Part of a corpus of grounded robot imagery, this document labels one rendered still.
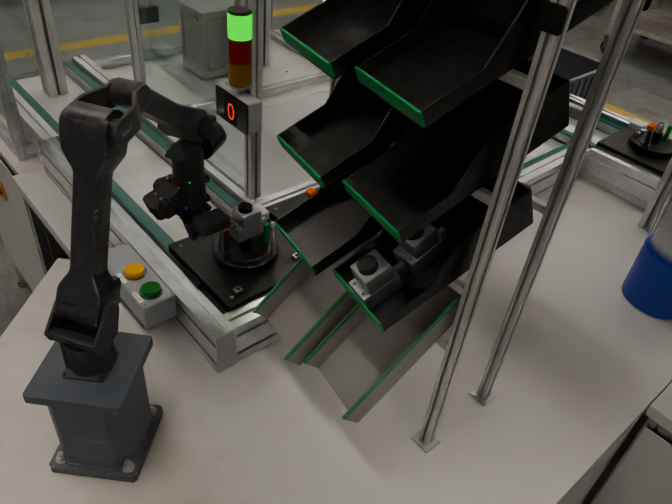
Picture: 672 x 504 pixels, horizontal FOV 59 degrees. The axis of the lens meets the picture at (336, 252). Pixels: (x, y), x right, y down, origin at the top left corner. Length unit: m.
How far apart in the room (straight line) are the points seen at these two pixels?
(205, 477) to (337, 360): 0.30
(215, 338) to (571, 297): 0.87
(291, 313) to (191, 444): 0.29
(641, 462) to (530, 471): 0.38
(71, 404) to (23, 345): 0.41
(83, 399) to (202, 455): 0.26
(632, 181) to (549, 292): 0.59
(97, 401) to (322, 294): 0.41
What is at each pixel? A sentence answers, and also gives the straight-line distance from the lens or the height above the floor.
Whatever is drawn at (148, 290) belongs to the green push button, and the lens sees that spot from 1.24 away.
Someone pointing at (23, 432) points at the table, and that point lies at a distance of 1.22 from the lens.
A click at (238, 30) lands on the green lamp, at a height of 1.38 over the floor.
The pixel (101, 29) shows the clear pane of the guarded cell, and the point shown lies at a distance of 2.47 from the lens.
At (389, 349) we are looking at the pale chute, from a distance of 1.00.
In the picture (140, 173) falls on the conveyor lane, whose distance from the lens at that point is 1.71.
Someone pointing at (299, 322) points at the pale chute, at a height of 1.02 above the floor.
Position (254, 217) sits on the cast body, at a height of 1.08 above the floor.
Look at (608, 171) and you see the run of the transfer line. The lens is 2.04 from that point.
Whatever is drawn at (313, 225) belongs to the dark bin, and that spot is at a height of 1.21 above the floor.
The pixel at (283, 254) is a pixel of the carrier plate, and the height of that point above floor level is 0.97.
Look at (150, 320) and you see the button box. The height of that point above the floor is 0.92.
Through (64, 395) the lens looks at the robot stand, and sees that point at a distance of 0.98.
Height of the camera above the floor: 1.80
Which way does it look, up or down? 39 degrees down
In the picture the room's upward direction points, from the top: 7 degrees clockwise
